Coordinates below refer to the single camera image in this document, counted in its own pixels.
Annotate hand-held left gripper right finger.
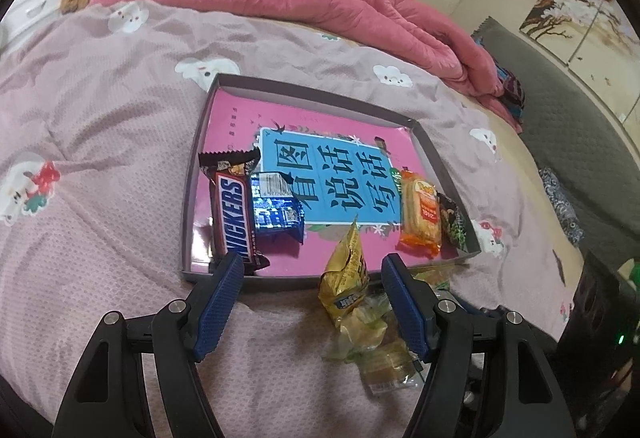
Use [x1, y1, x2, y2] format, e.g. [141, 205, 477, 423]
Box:
[381, 254, 576, 438]

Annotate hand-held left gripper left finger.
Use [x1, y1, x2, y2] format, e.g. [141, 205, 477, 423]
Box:
[51, 251, 246, 438]

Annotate clear yellow pastry packet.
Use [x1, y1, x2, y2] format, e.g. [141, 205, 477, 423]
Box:
[325, 295, 401, 361]
[357, 343, 426, 394]

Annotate green and white snack packet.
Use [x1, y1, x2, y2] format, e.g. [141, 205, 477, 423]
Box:
[412, 268, 453, 291]

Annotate yellow snack packet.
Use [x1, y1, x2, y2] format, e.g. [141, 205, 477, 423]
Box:
[319, 217, 372, 326]

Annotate brown chocolate bar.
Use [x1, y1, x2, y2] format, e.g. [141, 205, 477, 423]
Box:
[198, 149, 271, 275]

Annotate orange rice cracker packet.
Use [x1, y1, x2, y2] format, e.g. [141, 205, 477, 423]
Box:
[396, 169, 443, 259]

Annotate black snack packet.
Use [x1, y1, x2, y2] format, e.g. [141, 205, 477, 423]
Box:
[436, 192, 471, 251]

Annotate blue snack packet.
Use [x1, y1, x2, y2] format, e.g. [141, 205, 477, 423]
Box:
[248, 170, 306, 246]

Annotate shallow grey cardboard box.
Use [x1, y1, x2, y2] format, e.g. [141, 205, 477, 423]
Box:
[180, 73, 482, 290]

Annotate dark patterned cloth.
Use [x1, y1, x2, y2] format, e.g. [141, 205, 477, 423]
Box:
[539, 167, 585, 247]

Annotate pink book with blue label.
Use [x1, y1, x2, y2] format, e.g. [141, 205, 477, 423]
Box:
[192, 88, 451, 276]

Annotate beige bed sheet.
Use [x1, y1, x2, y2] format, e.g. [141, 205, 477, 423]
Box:
[450, 83, 591, 279]

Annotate grey padded headboard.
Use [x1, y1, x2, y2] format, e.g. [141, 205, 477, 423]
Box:
[472, 16, 640, 269]

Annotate lilac printed bedsheet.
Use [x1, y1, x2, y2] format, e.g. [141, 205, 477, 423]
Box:
[0, 0, 576, 438]

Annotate striped clothes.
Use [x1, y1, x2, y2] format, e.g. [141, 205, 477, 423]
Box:
[492, 63, 526, 134]

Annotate pink quilt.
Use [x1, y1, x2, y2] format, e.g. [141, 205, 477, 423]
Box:
[90, 0, 523, 134]

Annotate tree wall painting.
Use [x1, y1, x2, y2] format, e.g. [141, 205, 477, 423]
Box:
[520, 0, 640, 119]

